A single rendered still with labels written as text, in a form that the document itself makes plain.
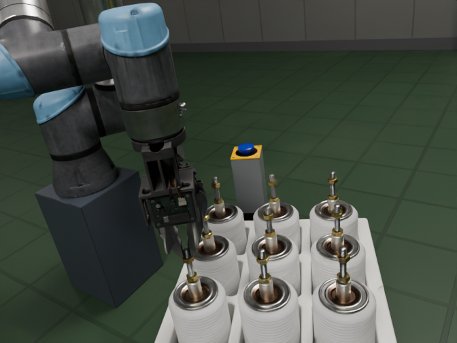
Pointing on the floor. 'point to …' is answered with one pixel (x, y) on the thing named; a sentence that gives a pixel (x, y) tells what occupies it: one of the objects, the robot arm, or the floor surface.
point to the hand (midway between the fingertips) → (185, 246)
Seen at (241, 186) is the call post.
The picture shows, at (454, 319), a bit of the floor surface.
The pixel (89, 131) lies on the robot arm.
